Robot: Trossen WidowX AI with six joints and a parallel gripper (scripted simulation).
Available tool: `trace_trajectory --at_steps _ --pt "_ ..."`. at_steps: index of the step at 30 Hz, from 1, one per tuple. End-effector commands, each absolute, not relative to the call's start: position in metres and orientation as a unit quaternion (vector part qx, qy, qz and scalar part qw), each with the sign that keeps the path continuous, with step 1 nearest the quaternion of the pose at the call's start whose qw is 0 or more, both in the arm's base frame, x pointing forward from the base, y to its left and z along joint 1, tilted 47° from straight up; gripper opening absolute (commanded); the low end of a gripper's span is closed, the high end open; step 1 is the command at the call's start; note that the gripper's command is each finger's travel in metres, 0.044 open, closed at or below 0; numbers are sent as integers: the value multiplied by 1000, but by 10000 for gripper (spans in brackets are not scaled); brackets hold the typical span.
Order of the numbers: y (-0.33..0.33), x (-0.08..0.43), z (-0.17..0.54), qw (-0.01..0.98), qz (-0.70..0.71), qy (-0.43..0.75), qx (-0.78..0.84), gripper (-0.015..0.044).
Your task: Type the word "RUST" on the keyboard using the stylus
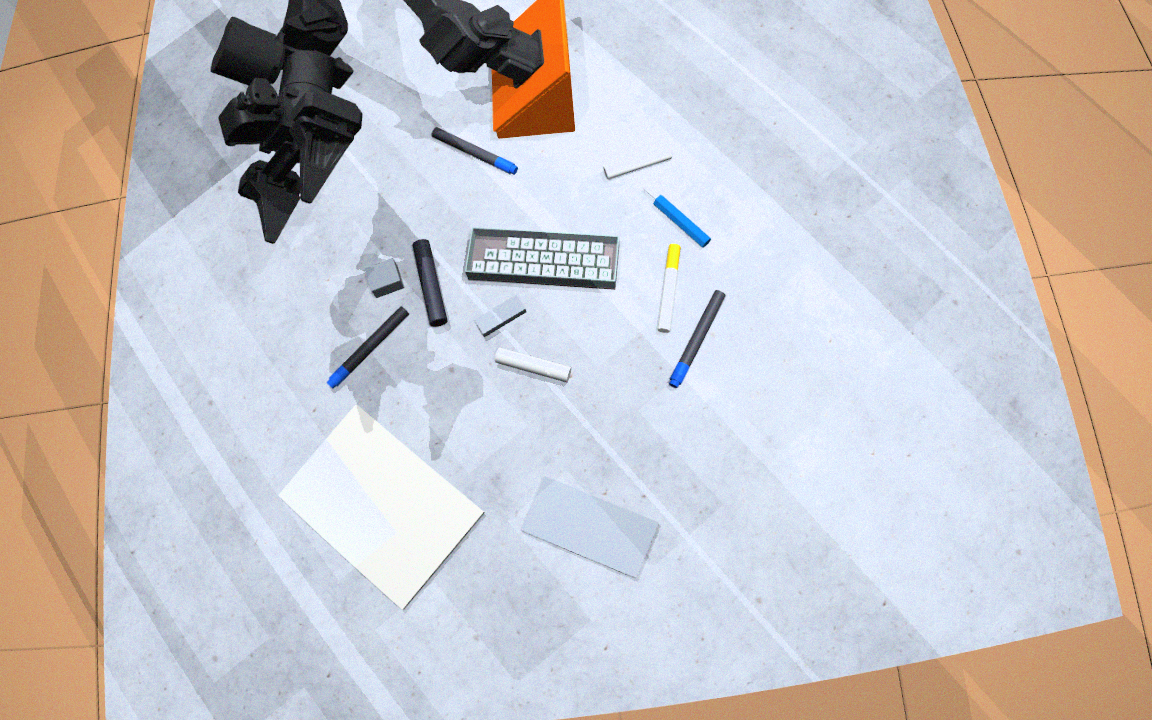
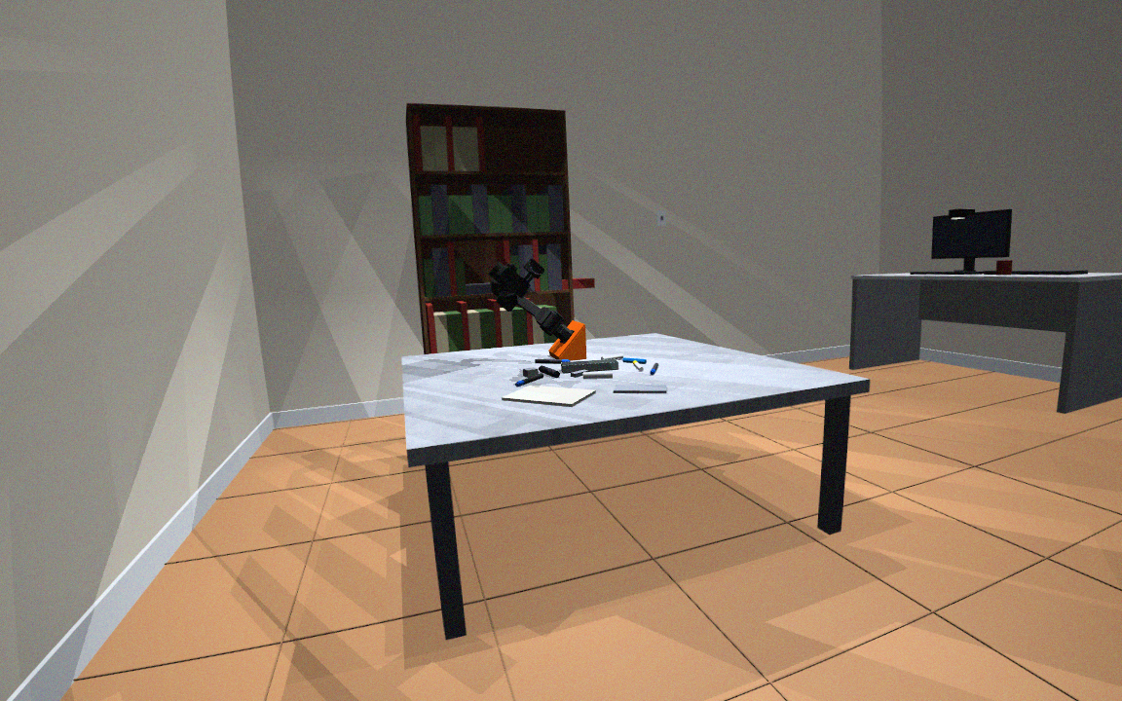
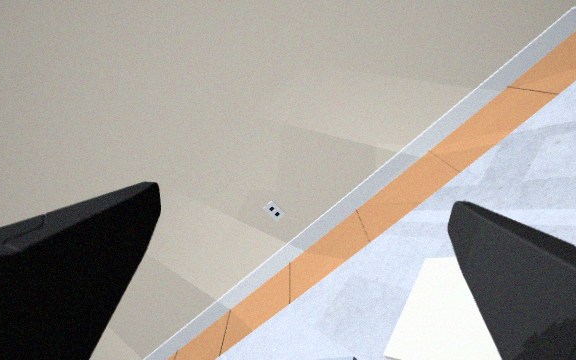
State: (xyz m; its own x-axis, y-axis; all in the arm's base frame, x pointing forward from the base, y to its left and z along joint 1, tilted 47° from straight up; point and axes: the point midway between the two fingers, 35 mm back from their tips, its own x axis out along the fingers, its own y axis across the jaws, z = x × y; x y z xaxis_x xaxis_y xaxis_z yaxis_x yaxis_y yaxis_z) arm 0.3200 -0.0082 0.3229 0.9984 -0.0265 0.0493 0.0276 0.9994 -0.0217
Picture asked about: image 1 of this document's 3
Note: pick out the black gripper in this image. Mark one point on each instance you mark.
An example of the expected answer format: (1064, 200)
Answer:
(322, 126)

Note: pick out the dark grey cylinder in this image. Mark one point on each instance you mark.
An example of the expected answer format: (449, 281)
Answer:
(429, 283)

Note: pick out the grey marker with blue cap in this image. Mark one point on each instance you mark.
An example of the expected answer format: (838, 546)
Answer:
(697, 338)
(474, 150)
(367, 347)

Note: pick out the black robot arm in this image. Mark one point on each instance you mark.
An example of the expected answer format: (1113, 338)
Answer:
(458, 36)

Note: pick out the white sheet of paper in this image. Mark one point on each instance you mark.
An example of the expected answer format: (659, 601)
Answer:
(386, 511)

